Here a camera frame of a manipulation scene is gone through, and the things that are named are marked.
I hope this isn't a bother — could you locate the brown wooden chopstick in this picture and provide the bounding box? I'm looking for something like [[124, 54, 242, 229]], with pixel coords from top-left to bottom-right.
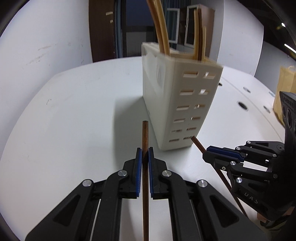
[[142, 120, 150, 241], [191, 136, 249, 219], [147, 0, 166, 55], [156, 0, 171, 56]]

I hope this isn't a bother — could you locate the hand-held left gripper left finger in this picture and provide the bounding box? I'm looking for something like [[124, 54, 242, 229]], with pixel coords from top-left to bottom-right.
[[25, 148, 142, 241]]

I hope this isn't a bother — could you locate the dark brown wardrobe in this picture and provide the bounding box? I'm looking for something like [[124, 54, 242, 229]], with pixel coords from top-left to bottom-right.
[[89, 0, 122, 63]]

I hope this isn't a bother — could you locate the light bamboo chopstick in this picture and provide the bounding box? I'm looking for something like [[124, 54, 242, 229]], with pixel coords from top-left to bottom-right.
[[202, 26, 207, 62]]

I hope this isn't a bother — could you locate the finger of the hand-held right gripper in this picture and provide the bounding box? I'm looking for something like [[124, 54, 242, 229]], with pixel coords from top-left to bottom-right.
[[206, 141, 285, 162], [203, 152, 279, 193]]

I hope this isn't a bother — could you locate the dark glass balcony door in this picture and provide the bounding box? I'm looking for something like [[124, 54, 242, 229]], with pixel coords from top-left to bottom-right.
[[126, 0, 162, 57]]

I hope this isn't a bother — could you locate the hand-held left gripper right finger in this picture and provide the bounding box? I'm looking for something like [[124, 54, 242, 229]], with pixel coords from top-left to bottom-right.
[[148, 146, 266, 241]]

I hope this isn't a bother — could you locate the white window frame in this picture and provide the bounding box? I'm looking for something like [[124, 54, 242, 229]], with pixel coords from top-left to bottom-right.
[[166, 8, 180, 44]]

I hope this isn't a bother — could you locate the grey blue curtain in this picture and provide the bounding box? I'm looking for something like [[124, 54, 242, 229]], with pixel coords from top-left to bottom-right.
[[116, 0, 127, 58]]

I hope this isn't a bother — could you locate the brown paper bag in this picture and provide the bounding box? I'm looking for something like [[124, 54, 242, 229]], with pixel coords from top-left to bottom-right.
[[272, 66, 296, 127]]

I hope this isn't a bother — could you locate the cream slotted utensil holder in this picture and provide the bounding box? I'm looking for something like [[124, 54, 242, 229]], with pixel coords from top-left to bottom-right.
[[141, 42, 224, 152]]

